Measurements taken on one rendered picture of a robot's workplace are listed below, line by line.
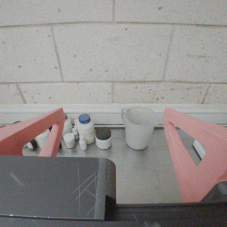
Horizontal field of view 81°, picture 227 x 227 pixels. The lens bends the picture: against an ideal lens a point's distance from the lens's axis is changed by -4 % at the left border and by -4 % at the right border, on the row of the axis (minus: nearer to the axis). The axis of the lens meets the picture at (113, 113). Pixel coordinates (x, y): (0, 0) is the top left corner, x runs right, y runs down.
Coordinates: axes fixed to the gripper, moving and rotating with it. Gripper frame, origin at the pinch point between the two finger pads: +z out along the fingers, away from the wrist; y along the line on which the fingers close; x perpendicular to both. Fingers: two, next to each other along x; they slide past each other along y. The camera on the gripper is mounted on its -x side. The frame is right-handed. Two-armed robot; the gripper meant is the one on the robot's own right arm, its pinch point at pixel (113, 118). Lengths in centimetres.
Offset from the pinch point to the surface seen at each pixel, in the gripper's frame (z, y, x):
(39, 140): 28, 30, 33
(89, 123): 34.5, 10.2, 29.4
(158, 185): 13.4, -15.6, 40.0
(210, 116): 44, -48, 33
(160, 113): 44, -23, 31
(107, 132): 32.3, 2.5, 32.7
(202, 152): 25, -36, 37
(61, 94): 48, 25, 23
